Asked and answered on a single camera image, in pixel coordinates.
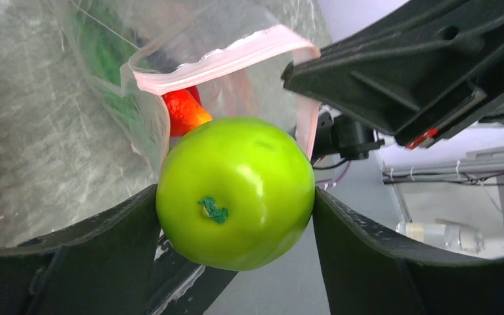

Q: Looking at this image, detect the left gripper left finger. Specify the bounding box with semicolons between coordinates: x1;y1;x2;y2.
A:
0;186;235;314

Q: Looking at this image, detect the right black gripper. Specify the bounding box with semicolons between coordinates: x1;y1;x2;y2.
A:
282;1;504;165

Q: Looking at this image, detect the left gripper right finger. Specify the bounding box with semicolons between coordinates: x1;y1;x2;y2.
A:
313;189;504;314

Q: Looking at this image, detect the green lime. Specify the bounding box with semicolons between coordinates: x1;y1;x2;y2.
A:
156;116;315;271

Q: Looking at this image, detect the clear zip top bag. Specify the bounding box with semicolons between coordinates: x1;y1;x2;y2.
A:
49;1;320;175

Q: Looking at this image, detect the long green chili pepper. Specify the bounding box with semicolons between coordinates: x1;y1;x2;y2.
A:
73;9;144;123

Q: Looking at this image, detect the clear plastic bottle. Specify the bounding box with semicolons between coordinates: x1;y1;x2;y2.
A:
395;221;485;254

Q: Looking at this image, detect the aluminium frame rail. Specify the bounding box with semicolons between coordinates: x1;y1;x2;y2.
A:
380;143;504;253

